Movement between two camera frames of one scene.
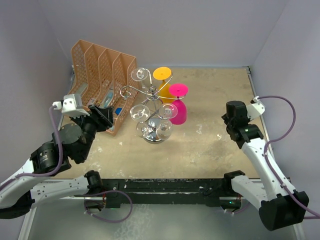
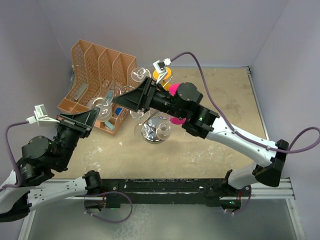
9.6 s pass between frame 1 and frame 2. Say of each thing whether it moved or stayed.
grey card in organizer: stayed
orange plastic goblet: stayed
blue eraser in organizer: stayed
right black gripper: moved
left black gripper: moved
